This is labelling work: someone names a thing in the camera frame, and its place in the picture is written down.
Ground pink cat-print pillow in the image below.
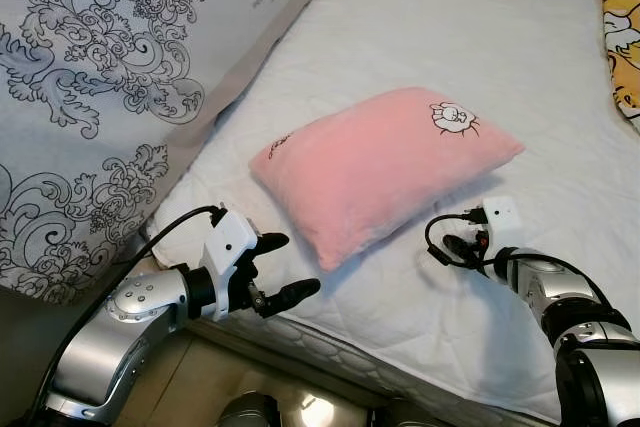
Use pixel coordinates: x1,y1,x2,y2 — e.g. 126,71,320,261
248,87,526,272

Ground yellow egg-cartoon blanket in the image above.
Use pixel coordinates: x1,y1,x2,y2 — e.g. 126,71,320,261
593,0,640,133

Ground silver robot right leg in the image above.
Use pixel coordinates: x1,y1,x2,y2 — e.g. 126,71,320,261
385,397,451,427

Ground white quilted mattress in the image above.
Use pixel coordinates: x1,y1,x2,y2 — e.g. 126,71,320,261
140,0,640,426

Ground large grey floral pillow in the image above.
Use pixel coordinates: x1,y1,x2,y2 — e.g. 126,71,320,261
0,0,341,306

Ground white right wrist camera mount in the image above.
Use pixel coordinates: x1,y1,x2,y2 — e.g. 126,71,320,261
482,197,519,248

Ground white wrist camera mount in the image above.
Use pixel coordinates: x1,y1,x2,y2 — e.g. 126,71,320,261
203,209,259,321
482,197,519,248

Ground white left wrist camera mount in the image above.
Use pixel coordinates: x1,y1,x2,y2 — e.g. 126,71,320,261
203,209,259,321

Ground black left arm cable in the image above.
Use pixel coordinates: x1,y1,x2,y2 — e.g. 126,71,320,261
20,205,226,426

